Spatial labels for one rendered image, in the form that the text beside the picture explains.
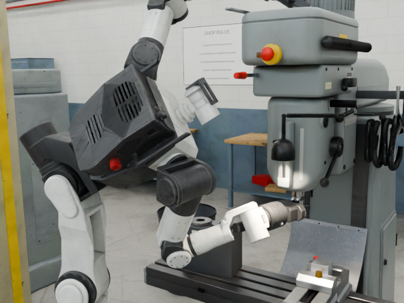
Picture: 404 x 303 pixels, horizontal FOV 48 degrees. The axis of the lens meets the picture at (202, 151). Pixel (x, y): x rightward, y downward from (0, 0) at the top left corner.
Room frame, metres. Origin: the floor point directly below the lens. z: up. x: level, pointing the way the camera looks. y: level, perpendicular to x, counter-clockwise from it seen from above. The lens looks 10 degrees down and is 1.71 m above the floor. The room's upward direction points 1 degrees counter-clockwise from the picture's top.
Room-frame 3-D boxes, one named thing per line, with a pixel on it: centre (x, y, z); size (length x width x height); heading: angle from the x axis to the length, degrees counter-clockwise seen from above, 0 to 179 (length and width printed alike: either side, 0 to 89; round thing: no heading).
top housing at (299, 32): (1.56, -0.34, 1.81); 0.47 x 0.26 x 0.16; 146
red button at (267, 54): (1.33, -0.19, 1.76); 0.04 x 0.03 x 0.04; 56
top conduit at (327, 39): (1.49, -0.48, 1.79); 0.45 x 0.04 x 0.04; 146
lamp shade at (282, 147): (1.36, -0.25, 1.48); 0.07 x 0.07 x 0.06
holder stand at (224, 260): (1.76, -0.04, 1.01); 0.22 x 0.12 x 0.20; 64
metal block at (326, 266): (1.49, -0.41, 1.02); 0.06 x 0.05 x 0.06; 58
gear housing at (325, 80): (1.58, -0.36, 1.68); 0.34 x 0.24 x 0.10; 146
